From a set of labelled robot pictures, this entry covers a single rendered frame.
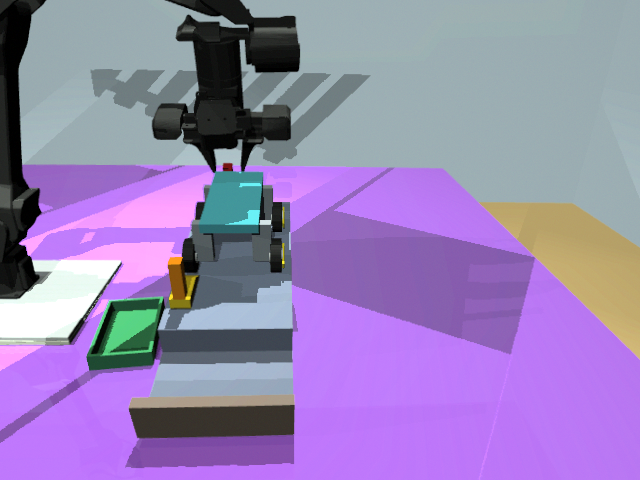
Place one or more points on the yellow chock with orange handle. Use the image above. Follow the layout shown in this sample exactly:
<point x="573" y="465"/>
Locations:
<point x="183" y="286"/>

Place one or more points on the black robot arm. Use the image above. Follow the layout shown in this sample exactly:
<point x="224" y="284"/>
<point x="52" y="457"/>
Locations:
<point x="271" y="45"/>

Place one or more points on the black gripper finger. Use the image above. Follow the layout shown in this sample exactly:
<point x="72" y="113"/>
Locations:
<point x="208" y="154"/>
<point x="247" y="145"/>

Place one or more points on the small cyan-topped trolley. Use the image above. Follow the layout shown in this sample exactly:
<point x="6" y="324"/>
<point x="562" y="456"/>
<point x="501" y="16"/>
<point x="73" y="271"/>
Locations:
<point x="236" y="202"/>

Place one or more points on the grey ramp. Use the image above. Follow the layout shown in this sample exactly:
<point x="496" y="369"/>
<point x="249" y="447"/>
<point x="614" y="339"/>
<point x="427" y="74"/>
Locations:
<point x="226" y="367"/>

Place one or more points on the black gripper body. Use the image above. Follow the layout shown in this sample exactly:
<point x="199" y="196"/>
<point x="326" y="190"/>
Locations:
<point x="274" y="122"/>

